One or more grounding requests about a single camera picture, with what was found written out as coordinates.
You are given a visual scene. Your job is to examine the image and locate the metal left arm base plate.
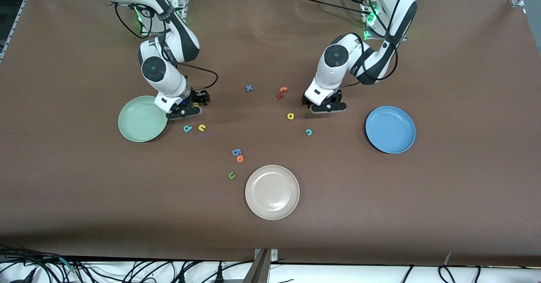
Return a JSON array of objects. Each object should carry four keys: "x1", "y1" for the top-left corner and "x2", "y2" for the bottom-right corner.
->
[{"x1": 361, "y1": 0, "x2": 383, "y2": 41}]

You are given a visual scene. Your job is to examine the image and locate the beige plate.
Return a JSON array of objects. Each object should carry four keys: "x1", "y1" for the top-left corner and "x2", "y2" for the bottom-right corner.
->
[{"x1": 245, "y1": 165, "x2": 300, "y2": 220}]

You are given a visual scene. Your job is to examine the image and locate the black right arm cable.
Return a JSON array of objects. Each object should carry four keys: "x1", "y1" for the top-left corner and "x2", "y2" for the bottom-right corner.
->
[{"x1": 113, "y1": 2, "x2": 219, "y2": 91}]

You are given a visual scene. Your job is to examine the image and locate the black cable to arm base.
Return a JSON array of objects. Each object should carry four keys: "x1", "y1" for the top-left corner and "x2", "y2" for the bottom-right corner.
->
[{"x1": 292, "y1": 0, "x2": 372, "y2": 15}]

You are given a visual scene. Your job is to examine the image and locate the looped black floor cable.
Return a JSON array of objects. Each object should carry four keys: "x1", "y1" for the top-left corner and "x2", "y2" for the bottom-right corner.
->
[{"x1": 437, "y1": 264, "x2": 457, "y2": 283}]

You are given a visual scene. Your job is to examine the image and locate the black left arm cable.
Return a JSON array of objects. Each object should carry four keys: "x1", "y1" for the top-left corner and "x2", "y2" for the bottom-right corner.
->
[{"x1": 366, "y1": 0, "x2": 399, "y2": 85}]

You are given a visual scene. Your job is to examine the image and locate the small metal bracket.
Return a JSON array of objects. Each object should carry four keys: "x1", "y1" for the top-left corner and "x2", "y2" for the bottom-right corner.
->
[{"x1": 254, "y1": 248, "x2": 279, "y2": 263}]

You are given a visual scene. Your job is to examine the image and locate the aluminium post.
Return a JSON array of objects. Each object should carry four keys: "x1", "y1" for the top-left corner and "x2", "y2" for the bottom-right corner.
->
[{"x1": 242, "y1": 249, "x2": 271, "y2": 283}]

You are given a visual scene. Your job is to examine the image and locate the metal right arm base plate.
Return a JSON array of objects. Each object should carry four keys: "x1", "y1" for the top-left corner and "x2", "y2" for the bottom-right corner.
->
[{"x1": 141, "y1": 0, "x2": 189, "y2": 36}]

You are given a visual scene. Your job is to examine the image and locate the black floor cable tangle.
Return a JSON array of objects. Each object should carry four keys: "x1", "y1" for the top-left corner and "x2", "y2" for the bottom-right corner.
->
[{"x1": 0, "y1": 243, "x2": 254, "y2": 283}]

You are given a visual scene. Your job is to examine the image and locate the pale green plate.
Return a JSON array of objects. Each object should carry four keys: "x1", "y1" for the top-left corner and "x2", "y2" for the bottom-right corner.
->
[{"x1": 118, "y1": 96, "x2": 169, "y2": 143}]

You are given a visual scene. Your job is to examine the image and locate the blue plate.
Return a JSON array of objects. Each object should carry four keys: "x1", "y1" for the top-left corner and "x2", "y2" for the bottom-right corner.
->
[{"x1": 365, "y1": 106, "x2": 416, "y2": 154}]

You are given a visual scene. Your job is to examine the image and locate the brown table cover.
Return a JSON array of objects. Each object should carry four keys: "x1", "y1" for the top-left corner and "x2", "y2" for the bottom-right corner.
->
[{"x1": 0, "y1": 0, "x2": 541, "y2": 267}]

